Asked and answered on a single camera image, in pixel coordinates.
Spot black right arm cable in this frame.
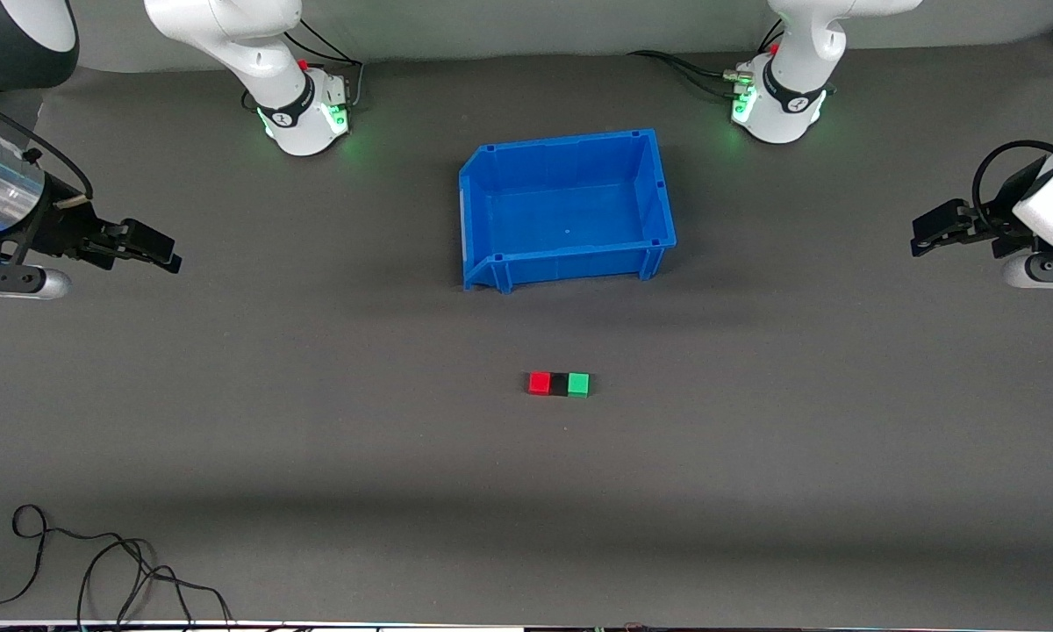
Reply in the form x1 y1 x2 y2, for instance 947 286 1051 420
0 91 96 201

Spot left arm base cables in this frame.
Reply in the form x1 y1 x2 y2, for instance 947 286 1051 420
627 50 753 99

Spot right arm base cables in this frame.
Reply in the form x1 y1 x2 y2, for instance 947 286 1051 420
283 18 366 111

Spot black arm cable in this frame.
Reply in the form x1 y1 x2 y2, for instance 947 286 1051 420
971 140 1053 222
0 91 96 201

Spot blue plastic storage bin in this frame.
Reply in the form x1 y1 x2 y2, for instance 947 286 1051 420
458 129 678 294

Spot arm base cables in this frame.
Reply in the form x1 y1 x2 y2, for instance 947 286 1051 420
627 50 753 99
283 18 366 111

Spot loose black cable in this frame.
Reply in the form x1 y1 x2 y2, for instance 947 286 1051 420
0 504 233 628

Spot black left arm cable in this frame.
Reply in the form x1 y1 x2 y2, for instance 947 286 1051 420
971 140 1053 222

